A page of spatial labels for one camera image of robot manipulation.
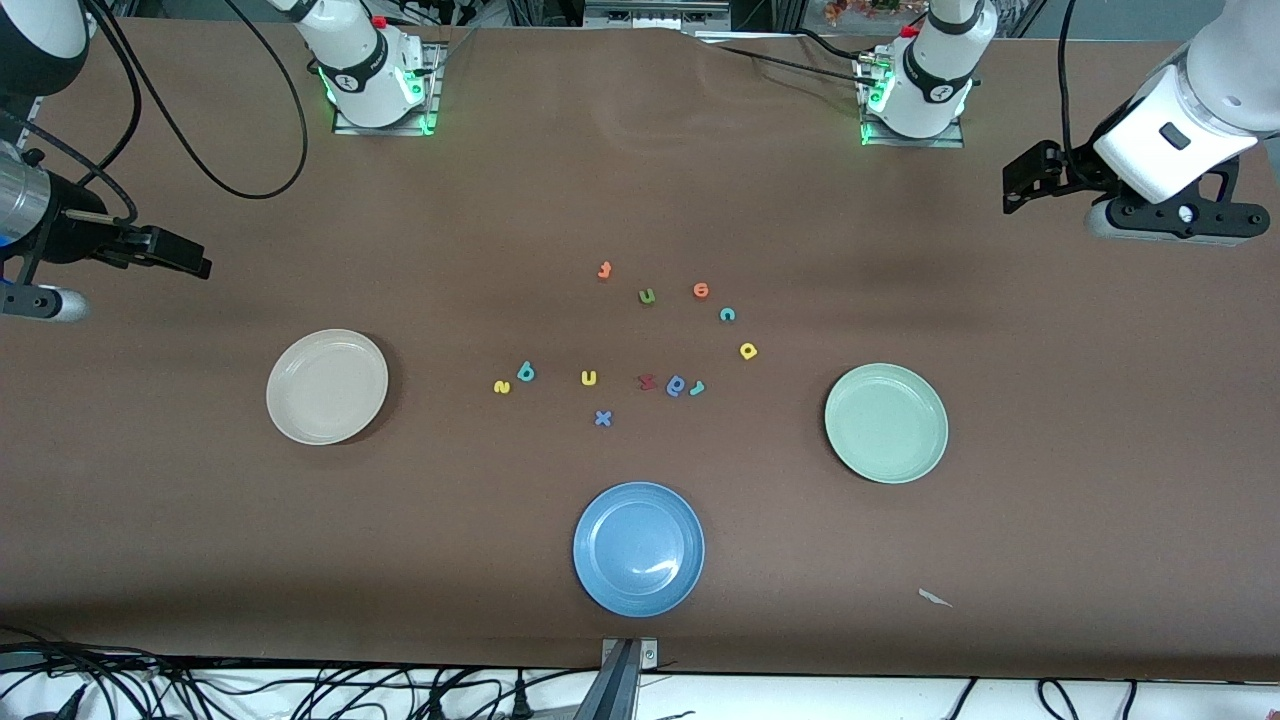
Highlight dark aluminium post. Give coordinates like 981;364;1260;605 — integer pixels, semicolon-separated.
575;640;641;720

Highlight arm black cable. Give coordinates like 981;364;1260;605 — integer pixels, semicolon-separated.
1055;0;1081;161
0;0;309;226

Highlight beige round plate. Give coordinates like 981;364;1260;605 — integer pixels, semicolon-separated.
266;329;390;446

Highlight aluminium frame rail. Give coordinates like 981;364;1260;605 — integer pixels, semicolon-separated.
583;0;734;31

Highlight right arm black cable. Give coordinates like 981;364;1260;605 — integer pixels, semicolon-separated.
0;0;309;226

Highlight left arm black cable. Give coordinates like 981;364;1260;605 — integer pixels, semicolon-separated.
1055;0;1081;161

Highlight green round plate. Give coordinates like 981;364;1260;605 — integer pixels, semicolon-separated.
824;363;949;485

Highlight orange flower bunch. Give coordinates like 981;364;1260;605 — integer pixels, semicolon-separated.
825;0;926;23

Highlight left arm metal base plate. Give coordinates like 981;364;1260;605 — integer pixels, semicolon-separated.
858;48;967;149

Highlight blue round plate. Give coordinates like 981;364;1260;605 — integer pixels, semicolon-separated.
573;482;706;618

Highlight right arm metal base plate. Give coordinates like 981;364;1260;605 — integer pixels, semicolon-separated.
332;42;442;137

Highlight grey cable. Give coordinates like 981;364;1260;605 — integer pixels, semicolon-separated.
0;645;161;673

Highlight brown table cover sheet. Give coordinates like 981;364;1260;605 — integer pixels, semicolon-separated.
0;18;1280;683

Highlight metal bracket plate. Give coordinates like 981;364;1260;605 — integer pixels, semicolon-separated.
601;637;660;670

